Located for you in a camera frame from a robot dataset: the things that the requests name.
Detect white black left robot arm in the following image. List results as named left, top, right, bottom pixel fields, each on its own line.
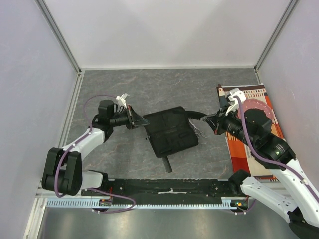
left=41, top=100, right=150, bottom=197

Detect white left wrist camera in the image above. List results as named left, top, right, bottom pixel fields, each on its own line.
left=116, top=93, right=130, bottom=108

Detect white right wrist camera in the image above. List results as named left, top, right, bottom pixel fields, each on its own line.
left=225, top=88, right=246, bottom=116

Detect silver hair scissors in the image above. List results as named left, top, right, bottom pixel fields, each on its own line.
left=188, top=119, right=207, bottom=138

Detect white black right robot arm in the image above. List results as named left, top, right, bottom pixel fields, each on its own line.
left=201, top=109, right=319, bottom=239

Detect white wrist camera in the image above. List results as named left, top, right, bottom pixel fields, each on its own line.
left=225, top=88, right=246, bottom=116
left=116, top=93, right=130, bottom=108

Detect aluminium frame post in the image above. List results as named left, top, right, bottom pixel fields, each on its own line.
left=35, top=0, right=82, bottom=75
left=254, top=0, right=299, bottom=73

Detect black handled tail comb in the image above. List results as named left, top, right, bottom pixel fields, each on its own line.
left=185, top=111, right=207, bottom=120

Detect colourful patterned cloth mat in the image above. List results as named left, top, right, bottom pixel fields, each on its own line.
left=217, top=84, right=287, bottom=181

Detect black zip tool case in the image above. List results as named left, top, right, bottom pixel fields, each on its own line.
left=143, top=106, right=199, bottom=158

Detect aluminium frame post left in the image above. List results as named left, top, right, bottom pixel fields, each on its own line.
left=35, top=0, right=82, bottom=75

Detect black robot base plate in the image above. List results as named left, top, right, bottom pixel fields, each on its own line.
left=98, top=178, right=246, bottom=197

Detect light blue cable duct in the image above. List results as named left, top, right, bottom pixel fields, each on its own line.
left=45, top=197, right=245, bottom=210

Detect aluminium frame post right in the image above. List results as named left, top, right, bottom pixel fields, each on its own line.
left=254, top=0, right=299, bottom=73

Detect black barber comb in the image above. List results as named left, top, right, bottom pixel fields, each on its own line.
left=162, top=157, right=172, bottom=173

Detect pink dotted plate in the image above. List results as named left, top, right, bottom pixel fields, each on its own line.
left=242, top=98, right=275, bottom=120

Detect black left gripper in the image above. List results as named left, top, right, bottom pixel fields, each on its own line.
left=109, top=105, right=150, bottom=130

